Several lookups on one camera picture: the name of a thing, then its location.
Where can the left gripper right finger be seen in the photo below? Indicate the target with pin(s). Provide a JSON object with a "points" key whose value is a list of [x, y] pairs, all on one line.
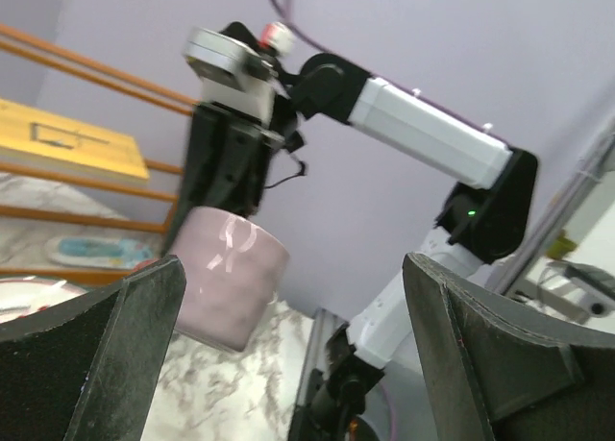
{"points": [[498, 370]]}

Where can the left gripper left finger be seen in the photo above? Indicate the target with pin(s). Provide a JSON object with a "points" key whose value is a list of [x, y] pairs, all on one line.
{"points": [[87, 368]]}

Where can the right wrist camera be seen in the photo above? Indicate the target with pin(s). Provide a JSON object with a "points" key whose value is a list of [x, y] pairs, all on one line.
{"points": [[235, 75]]}

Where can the orange wooden shelf rack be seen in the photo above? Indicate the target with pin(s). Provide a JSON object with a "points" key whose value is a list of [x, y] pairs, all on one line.
{"points": [[38, 205]]}

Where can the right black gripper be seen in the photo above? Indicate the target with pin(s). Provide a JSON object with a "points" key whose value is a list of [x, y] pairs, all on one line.
{"points": [[227, 159]]}

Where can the yellow paper card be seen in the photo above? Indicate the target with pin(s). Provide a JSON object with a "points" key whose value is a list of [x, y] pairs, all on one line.
{"points": [[33, 137]]}

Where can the purple mug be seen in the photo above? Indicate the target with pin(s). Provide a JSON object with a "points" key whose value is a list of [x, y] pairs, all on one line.
{"points": [[233, 269]]}

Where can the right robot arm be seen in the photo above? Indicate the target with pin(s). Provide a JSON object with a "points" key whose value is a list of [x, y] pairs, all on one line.
{"points": [[471, 190]]}

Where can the black rimmed printed plate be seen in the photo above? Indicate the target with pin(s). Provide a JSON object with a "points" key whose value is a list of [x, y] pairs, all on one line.
{"points": [[28, 294]]}

